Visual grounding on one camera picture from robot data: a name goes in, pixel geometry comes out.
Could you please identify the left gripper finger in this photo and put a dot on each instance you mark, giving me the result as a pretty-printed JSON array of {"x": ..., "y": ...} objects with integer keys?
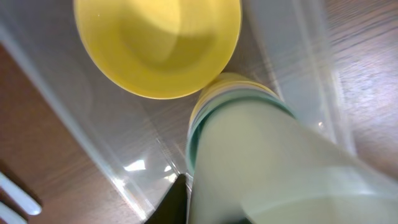
[{"x": 173, "y": 207}]

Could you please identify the green plastic cup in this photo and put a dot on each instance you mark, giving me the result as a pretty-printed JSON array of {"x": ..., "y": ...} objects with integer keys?
[{"x": 194, "y": 131}]

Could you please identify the cream plastic cup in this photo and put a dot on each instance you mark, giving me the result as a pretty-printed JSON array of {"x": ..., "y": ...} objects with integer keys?
[{"x": 255, "y": 162}]

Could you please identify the yellow plastic cup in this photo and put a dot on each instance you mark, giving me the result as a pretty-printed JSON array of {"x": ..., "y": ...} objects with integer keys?
[{"x": 224, "y": 82}]

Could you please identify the yellow plastic bowl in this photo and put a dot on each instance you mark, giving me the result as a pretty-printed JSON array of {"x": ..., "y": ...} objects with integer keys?
[{"x": 159, "y": 49}]

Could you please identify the pink plastic cup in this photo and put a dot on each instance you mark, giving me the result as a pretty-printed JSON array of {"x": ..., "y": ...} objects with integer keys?
[{"x": 214, "y": 96}]

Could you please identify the clear plastic storage container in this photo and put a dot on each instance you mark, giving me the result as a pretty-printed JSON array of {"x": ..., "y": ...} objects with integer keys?
[{"x": 138, "y": 143}]

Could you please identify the long white plastic spoon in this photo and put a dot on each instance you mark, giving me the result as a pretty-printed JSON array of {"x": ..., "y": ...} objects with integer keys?
[{"x": 22, "y": 198}]

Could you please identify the short white plastic spoon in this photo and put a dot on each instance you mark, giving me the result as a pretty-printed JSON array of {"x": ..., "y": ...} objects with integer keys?
[{"x": 10, "y": 216}]

